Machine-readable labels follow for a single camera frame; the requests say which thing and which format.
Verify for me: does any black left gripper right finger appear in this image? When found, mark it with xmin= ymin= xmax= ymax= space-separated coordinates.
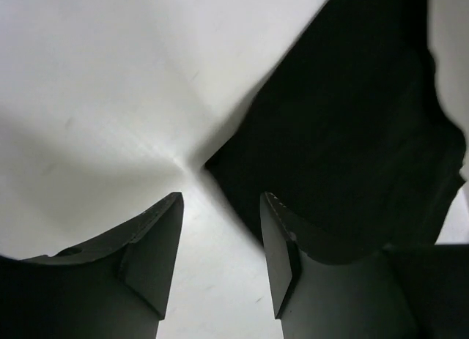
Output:
xmin=260 ymin=193 xmax=468 ymax=338

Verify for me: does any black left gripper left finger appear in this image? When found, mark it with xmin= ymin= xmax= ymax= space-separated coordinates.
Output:
xmin=1 ymin=193 xmax=183 ymax=338

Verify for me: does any black tank top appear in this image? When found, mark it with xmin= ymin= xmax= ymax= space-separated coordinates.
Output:
xmin=205 ymin=0 xmax=466 ymax=249

